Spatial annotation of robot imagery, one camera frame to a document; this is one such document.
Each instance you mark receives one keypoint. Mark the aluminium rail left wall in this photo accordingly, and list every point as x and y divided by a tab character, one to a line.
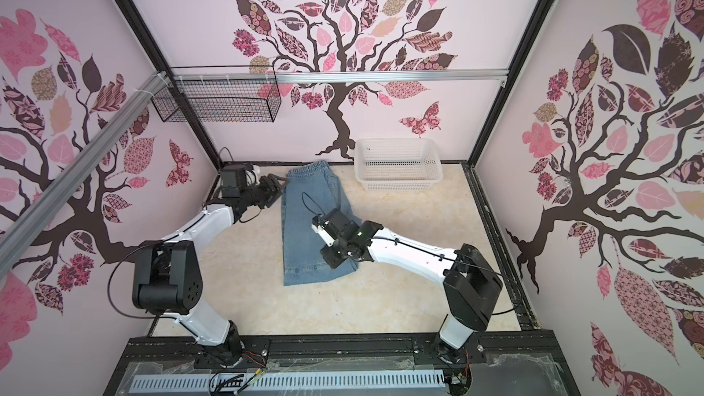
29	225

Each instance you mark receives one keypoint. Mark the black wire basket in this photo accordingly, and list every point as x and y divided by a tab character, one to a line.
243	97

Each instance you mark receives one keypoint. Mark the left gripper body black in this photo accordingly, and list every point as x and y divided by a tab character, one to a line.
263	193

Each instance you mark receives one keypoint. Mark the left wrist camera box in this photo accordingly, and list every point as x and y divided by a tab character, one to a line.
239	176

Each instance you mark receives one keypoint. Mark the white plastic mesh basket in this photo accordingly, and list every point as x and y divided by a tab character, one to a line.
392	165

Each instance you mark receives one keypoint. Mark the white slotted cable duct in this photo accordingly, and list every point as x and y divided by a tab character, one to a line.
202	384

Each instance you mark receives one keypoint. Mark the aluminium rail wall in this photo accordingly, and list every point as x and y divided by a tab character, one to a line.
29	225
451	75

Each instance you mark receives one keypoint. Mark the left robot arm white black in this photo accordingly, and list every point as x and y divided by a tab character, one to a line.
167	279

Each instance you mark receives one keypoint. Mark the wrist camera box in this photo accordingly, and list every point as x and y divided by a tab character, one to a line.
239	176
319	225

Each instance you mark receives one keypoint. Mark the aluminium rail back wall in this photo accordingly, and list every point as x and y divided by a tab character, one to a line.
451	75

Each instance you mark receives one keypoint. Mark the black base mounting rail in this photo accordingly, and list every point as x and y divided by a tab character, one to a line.
425	348

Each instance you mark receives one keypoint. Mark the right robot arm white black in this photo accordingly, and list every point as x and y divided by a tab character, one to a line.
471	286

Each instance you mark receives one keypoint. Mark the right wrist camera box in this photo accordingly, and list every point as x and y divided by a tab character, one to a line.
319	225

